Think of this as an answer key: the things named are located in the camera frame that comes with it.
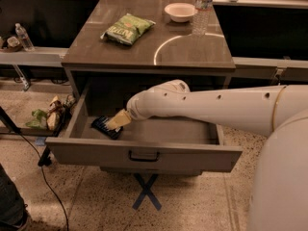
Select snack items on ledge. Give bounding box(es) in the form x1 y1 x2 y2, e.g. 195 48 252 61
0 36 22 53

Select clear water bottle on counter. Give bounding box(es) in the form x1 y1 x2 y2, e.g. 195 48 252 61
192 0 213 36

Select grey cabinet with counter top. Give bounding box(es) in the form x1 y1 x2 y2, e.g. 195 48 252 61
62 0 235 109

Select blue rxbar blueberry bar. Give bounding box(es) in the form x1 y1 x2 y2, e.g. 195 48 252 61
91 116 123 140

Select person leg in jeans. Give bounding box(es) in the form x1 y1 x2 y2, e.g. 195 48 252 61
0 164 28 231

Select black drawer handle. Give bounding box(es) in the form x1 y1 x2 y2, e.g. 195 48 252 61
128 151 160 163

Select green snack bag on floor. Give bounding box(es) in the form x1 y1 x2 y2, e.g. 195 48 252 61
26 109 47 129

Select open grey top drawer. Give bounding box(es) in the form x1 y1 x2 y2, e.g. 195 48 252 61
46 75 243 175

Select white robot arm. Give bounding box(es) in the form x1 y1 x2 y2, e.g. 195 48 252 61
107 80 308 231

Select white bowl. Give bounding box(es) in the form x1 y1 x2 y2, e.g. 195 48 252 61
165 3 195 23

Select black tripod leg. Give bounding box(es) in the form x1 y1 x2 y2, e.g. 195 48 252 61
0 107 20 134

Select green chip bag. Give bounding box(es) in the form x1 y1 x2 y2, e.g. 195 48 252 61
100 13 155 46

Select small water bottle on ledge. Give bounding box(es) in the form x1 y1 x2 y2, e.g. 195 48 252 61
15 23 35 51

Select blue tape cross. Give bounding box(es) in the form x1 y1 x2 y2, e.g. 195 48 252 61
133 173 162 211

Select tan snack bag on floor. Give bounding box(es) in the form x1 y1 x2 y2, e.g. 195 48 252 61
47 95 63 131

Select black cable on floor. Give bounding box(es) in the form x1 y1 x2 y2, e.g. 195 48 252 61
18 133 70 231

